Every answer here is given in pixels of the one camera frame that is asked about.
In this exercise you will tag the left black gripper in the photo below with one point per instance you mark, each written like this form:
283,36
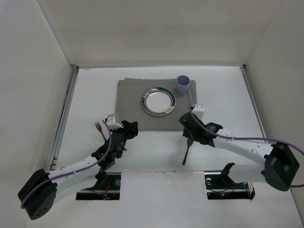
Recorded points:
126,130

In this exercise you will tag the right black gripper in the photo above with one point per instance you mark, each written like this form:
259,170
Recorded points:
189,128

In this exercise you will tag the brown wooden spoon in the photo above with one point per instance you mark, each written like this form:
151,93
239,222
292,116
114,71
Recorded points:
189,144

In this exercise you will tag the grey cloth placemat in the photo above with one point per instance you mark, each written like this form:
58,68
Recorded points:
129,104

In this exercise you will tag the white plate green red rim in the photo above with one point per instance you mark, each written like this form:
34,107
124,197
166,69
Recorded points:
158,101

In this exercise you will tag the lilac plastic cup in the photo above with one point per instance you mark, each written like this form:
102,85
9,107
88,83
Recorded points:
182,84

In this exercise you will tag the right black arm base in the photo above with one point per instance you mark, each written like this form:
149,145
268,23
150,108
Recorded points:
219,186

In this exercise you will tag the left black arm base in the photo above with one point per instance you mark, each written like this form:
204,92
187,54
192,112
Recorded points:
109,190

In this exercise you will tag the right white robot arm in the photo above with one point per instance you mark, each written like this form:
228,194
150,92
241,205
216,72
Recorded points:
272,163

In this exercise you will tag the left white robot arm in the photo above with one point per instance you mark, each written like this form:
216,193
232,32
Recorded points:
44,188

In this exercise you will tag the brown wooden fork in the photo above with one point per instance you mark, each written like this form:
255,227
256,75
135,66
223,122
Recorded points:
99,128

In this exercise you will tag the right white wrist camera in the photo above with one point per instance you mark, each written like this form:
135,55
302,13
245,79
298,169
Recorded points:
198,110

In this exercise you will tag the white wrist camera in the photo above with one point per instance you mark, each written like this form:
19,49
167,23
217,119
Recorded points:
112,123
198,110

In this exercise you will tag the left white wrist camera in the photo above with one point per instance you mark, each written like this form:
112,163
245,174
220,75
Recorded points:
112,123

